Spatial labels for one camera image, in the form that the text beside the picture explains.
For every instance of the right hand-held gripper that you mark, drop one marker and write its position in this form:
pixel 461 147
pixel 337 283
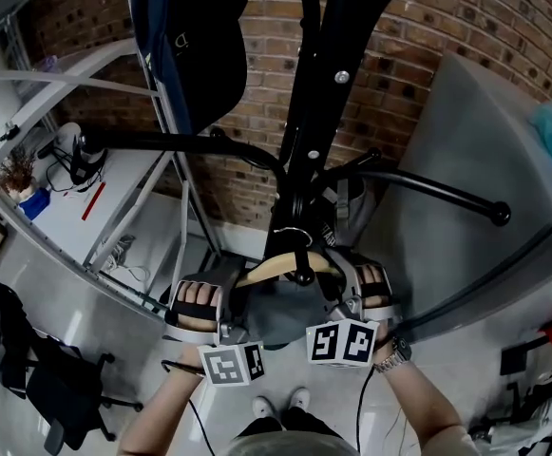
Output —
pixel 339 342

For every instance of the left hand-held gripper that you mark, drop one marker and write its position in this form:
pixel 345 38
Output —
pixel 230 366

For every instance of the dark grey garment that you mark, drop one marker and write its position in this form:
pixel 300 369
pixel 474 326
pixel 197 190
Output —
pixel 285 311

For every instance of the wooden clothes hanger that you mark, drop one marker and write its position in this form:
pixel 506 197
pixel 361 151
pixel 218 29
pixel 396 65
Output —
pixel 275 264

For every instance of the black coat rack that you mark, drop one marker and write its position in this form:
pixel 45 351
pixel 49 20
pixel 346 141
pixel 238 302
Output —
pixel 318 112

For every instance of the person's left forearm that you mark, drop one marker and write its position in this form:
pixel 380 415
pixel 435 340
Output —
pixel 161 411

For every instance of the person's right forearm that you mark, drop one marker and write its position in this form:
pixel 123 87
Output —
pixel 423 411

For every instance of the person's right hand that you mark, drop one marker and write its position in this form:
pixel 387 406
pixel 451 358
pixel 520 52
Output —
pixel 370 273

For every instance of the person's left hand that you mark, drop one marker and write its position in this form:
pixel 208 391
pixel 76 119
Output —
pixel 199 295

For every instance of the white shoe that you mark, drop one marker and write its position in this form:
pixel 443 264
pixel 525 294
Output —
pixel 262 406
pixel 300 397

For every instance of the silver wristwatch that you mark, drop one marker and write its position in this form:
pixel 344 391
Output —
pixel 394 356

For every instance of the person's black trousers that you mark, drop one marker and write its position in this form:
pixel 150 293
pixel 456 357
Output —
pixel 299 423

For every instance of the grey bag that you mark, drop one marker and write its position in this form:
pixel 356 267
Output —
pixel 356 212

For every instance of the white metal shelving unit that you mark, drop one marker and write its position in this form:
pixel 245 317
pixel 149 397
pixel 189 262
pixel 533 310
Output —
pixel 128 226

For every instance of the wooden table with black legs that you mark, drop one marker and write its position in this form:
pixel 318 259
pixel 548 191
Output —
pixel 522 356

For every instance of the red pen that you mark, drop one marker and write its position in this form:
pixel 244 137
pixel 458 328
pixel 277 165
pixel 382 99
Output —
pixel 93 201

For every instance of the grey refrigerator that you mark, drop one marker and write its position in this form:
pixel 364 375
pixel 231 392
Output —
pixel 470 159

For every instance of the blue cloth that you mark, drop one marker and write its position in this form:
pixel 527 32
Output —
pixel 35 203

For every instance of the dried brown flowers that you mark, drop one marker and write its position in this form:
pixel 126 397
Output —
pixel 16 174

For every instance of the dark blue cap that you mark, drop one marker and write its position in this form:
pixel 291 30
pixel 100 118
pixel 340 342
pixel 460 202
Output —
pixel 195 41

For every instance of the purple cloth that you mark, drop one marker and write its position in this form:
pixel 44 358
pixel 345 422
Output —
pixel 45 63

